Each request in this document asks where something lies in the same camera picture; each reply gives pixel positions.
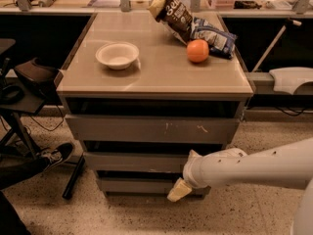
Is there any black cable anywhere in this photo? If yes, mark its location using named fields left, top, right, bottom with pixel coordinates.
left=28, top=68, right=67, bottom=133

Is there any black sneaker with white laces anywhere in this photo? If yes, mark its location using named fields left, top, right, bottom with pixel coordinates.
left=39, top=142, right=75, bottom=170

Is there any brown snack bag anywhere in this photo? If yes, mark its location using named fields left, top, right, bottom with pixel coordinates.
left=148, top=0, right=193, bottom=44

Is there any grey drawer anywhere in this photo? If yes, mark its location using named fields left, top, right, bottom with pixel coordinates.
left=66, top=115, right=239, bottom=144
left=84, top=152, right=188, bottom=173
left=96, top=177, right=176, bottom=195

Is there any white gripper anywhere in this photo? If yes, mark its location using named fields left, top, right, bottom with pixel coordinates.
left=167, top=148, right=247, bottom=202

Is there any grey top drawer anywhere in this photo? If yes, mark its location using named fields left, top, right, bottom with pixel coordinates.
left=66, top=115, right=239, bottom=144

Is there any grey bottom drawer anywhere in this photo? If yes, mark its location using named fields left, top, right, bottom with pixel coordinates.
left=96, top=177, right=176, bottom=195

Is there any orange fruit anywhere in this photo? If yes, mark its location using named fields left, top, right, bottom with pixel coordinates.
left=187, top=39, right=209, bottom=63

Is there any black VR headset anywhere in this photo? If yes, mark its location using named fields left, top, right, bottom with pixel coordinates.
left=14, top=58, right=59, bottom=100

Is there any blue white snack bag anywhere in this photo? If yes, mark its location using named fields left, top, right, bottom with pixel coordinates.
left=190, top=17, right=237, bottom=59

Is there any black trouser leg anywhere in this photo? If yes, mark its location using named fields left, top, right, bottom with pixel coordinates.
left=0, top=158, right=50, bottom=235

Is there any white paper bowl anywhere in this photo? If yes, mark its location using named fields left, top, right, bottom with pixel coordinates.
left=95, top=42, right=139, bottom=71

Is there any white dustpan with handle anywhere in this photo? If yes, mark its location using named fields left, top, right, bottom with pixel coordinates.
left=247, top=19, right=313, bottom=95

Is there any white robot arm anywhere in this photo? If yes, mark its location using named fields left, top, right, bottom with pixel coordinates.
left=167, top=138, right=313, bottom=235

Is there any grey drawer cabinet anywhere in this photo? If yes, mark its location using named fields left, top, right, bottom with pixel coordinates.
left=56, top=10, right=254, bottom=201

